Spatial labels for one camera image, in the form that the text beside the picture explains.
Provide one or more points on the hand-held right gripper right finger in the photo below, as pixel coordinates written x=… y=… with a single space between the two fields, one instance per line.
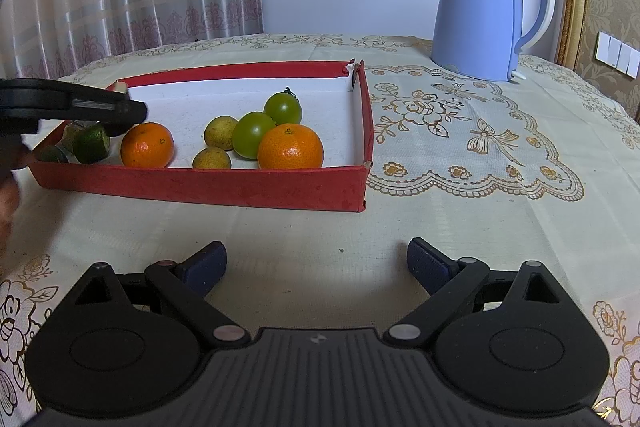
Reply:
x=431 y=264

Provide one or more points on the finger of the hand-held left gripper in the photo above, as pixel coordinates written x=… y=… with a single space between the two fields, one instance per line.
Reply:
x=60 y=99

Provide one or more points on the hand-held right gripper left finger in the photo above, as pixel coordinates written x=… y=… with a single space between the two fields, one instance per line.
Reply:
x=202 y=268

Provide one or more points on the bitten green cucumber piece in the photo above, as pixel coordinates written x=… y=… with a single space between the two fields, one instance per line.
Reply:
x=90 y=146

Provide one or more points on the orange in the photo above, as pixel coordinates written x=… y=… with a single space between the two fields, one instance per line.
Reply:
x=147 y=146
x=290 y=147

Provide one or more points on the small yellow citrus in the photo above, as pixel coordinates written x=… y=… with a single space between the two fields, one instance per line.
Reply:
x=220 y=132
x=211 y=159

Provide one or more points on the red cardboard box tray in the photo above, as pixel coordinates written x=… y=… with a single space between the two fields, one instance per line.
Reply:
x=200 y=99

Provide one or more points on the green tomato with stem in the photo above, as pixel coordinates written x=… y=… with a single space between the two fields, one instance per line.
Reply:
x=282 y=108

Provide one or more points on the person's left hand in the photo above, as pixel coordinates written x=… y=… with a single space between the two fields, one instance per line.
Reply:
x=6 y=212

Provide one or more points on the blue electric kettle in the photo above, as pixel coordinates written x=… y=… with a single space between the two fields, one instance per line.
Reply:
x=475 y=17

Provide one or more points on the white wall switch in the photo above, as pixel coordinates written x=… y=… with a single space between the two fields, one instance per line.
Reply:
x=617 y=56

